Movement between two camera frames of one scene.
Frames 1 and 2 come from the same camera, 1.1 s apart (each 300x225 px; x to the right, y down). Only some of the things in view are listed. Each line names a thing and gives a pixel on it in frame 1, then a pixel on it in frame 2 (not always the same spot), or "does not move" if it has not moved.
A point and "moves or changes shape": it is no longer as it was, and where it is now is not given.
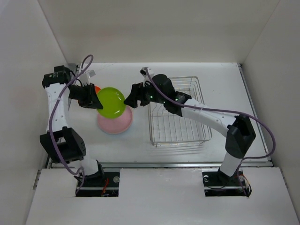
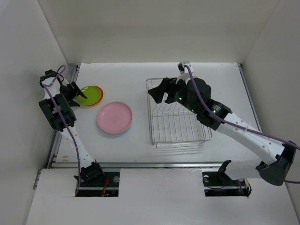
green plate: [112, 100] moves or changes shape
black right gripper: [137, 93] to [157, 93]
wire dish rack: [168, 128] does not move
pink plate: [117, 125] does not move
